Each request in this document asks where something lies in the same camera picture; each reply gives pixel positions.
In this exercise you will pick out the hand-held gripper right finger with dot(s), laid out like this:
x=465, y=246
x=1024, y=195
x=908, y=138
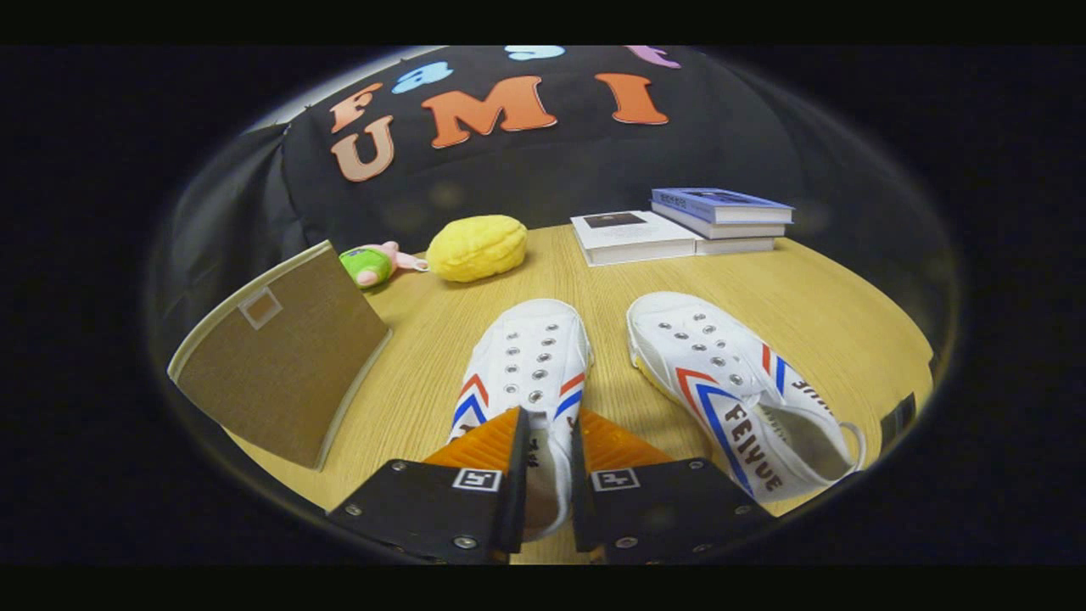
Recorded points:
x=581, y=501

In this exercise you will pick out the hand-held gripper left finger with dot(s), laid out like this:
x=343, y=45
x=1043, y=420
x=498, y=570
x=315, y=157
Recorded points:
x=513, y=492

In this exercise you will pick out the white striped canvas shoe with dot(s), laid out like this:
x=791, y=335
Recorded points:
x=713, y=356
x=530, y=339

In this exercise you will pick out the yellow plush toy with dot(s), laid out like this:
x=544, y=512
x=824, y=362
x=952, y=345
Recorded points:
x=475, y=246

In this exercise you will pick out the pink and green plush toy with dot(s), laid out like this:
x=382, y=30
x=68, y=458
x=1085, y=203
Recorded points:
x=369, y=265

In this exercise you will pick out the thin white book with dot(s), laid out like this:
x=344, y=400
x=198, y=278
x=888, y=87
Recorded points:
x=734, y=246

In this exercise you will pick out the grey book with white pages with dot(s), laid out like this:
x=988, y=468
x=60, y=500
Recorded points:
x=730, y=229

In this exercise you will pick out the blue book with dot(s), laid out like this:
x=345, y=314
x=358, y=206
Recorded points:
x=721, y=202

